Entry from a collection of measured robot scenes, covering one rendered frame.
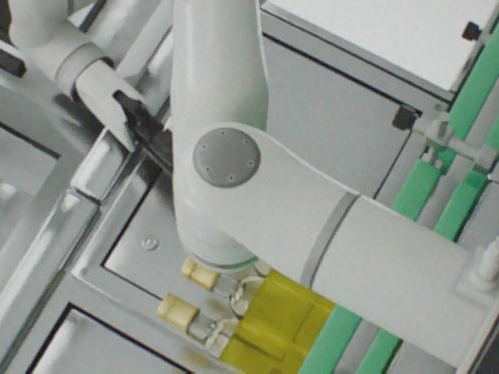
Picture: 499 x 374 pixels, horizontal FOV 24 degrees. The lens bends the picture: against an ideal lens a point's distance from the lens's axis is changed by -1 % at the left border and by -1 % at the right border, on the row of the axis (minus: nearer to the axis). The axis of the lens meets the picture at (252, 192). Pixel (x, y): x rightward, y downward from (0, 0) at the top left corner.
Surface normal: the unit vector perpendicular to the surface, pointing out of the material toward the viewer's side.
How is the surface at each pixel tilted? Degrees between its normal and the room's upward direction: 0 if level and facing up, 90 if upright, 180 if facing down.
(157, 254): 90
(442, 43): 90
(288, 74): 90
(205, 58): 76
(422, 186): 90
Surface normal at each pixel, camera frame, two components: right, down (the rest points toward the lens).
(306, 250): -0.33, 0.26
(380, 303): -0.42, 0.44
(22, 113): -0.04, -0.31
